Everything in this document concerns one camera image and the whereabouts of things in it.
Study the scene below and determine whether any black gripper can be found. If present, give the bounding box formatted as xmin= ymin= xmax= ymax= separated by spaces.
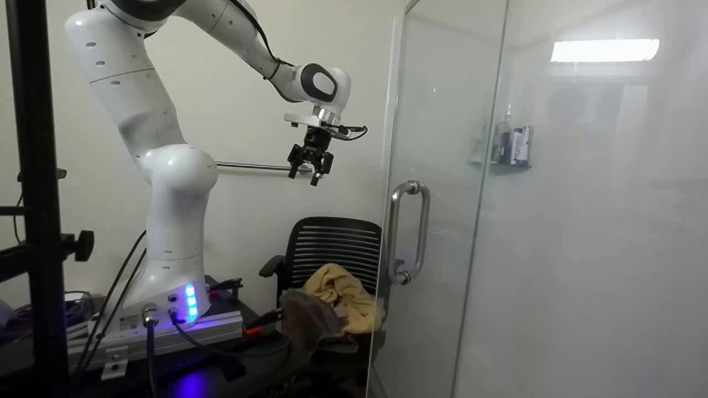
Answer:
xmin=285 ymin=123 xmax=337 ymax=188

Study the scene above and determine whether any glass shower door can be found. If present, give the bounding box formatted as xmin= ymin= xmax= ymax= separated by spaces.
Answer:
xmin=365 ymin=0 xmax=513 ymax=398

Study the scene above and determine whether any fixed glass shower panel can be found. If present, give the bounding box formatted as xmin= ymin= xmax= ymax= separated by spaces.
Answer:
xmin=450 ymin=0 xmax=708 ymax=398

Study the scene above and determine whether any black mesh office chair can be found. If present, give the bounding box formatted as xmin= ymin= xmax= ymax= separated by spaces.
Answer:
xmin=258 ymin=215 xmax=386 ymax=384

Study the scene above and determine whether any yellow towel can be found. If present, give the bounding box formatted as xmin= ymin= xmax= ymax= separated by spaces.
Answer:
xmin=299 ymin=260 xmax=388 ymax=339

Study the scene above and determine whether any grey brown cloth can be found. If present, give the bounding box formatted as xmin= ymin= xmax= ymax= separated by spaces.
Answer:
xmin=277 ymin=288 xmax=361 ymax=373

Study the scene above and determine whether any white blue toiletry bottle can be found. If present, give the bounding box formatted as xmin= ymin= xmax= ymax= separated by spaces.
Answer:
xmin=491 ymin=120 xmax=518 ymax=167

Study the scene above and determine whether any black clamp knob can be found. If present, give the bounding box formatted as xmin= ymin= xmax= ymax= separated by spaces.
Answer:
xmin=61 ymin=228 xmax=97 ymax=265

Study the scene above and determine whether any black vertical stand pole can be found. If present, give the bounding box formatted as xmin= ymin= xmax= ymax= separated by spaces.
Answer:
xmin=4 ymin=0 xmax=71 ymax=398

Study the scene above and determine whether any chrome wall towel bar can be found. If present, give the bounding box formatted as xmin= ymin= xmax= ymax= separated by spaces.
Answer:
xmin=216 ymin=161 xmax=315 ymax=176

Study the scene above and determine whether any chrome shower door handle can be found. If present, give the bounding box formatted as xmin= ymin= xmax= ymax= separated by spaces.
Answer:
xmin=388 ymin=178 xmax=433 ymax=288

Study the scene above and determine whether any shower wall shelf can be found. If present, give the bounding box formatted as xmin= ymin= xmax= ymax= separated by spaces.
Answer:
xmin=470 ymin=154 xmax=535 ymax=176

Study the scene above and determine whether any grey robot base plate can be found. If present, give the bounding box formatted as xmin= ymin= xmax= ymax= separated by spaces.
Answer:
xmin=64 ymin=307 xmax=248 ymax=383

